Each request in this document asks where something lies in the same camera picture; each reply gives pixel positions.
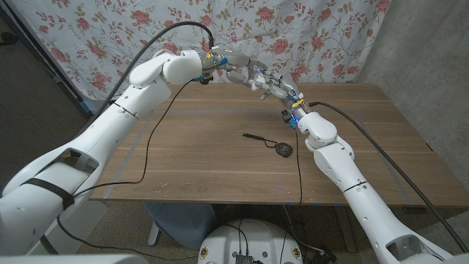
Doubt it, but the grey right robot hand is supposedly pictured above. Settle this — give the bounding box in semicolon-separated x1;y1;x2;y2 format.
258;73;309;120

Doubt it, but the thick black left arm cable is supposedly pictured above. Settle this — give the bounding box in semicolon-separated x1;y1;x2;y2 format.
39;21;215;255

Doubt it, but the grey table leg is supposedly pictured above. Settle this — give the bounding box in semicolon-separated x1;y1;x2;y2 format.
335;205;357;253

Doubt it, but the white robot torso base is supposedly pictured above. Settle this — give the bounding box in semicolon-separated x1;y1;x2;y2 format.
197;219;304;264

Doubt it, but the black power adapter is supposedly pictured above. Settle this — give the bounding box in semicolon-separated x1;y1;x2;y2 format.
310;249;338;264

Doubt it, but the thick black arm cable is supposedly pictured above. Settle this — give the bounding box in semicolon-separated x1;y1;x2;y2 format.
39;21;215;255
308;101;469;254

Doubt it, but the floral backdrop cloth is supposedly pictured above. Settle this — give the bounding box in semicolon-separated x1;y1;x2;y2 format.
9;0;392;102

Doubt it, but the blue-grey chair under table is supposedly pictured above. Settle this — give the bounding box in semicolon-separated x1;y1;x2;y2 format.
144;202;217;251

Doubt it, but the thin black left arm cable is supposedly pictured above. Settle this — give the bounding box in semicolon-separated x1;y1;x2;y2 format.
56;79;201;261

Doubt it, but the black timer with lanyard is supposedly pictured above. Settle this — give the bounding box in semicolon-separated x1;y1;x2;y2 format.
242;132;294;158

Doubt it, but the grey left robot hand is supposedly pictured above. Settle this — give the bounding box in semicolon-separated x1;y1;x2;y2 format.
200;49;268;91

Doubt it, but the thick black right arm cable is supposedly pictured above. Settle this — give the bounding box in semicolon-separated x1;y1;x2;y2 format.
308;101;469;254

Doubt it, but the white table leg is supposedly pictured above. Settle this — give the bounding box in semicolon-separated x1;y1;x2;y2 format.
147;219;162;246

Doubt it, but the white robot head edge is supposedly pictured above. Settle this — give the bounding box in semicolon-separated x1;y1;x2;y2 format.
0;253;149;264

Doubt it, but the black door frame strip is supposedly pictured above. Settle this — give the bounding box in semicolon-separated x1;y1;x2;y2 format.
0;4;92;119

